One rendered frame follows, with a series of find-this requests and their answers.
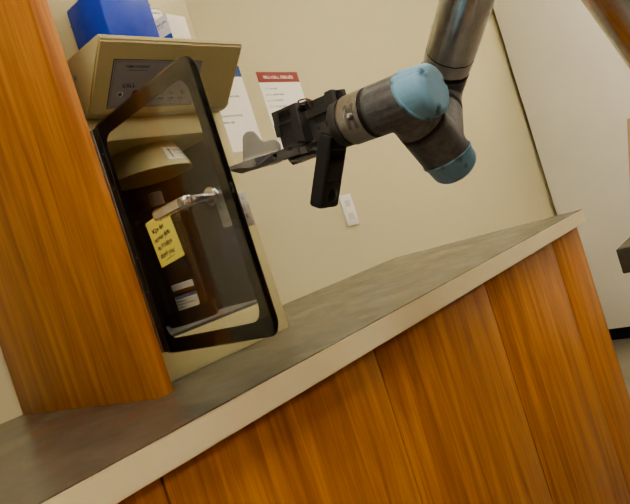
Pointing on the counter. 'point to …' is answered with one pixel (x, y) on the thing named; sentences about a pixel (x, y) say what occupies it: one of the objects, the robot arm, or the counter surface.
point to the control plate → (133, 77)
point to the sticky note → (165, 240)
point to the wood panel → (53, 229)
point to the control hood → (91, 88)
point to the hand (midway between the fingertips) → (261, 168)
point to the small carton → (172, 27)
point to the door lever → (184, 203)
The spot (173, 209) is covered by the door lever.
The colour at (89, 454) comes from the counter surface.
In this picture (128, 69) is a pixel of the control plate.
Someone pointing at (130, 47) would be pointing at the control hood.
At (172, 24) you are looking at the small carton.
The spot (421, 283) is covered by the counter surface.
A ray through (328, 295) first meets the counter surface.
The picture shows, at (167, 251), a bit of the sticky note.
